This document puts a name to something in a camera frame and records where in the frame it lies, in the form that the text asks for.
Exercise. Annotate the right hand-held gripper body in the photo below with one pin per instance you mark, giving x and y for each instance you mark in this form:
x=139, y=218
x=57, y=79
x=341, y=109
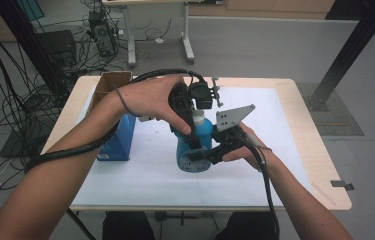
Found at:
x=228, y=138

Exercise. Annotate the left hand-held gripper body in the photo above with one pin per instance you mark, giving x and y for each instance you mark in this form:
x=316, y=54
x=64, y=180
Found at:
x=201, y=95

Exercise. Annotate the blue plastic bottle white cap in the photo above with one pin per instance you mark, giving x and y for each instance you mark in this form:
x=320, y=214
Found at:
x=205, y=131

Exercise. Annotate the person's right hand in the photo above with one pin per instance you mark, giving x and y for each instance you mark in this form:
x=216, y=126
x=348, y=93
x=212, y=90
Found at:
x=253, y=150

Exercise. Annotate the person's left hand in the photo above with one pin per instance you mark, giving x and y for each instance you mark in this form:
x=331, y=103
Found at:
x=148, y=98

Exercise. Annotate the white table mat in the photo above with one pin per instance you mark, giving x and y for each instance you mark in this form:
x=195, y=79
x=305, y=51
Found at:
x=161, y=181

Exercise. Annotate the white desk with metal legs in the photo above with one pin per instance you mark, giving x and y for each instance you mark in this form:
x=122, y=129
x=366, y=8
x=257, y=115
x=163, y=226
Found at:
x=186, y=36

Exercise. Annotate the blue carton box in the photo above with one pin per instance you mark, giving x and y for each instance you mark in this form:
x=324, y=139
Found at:
x=118, y=143

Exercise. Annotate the person's right leg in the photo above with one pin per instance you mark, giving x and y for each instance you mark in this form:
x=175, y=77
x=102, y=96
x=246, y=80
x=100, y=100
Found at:
x=245, y=226

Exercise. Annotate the person's leg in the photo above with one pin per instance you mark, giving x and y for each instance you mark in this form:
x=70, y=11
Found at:
x=245, y=226
x=126, y=226

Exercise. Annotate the open brown cardboard box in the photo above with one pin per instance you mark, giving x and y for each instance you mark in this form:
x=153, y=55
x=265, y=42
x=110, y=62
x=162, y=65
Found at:
x=110, y=83

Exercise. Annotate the person's left leg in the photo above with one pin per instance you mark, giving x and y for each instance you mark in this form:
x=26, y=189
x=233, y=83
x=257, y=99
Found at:
x=126, y=226

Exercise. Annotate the black computer tower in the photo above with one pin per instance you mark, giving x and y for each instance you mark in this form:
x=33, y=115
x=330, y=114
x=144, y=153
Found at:
x=103, y=33

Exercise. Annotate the black equipment box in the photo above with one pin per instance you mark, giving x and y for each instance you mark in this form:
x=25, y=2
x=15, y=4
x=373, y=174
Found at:
x=56, y=45

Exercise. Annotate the grey bracket on table edge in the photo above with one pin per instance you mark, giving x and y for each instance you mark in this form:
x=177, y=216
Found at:
x=340, y=184

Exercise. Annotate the black metal frame post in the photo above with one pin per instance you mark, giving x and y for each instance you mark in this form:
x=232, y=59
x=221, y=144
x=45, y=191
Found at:
x=348, y=50
x=35, y=50

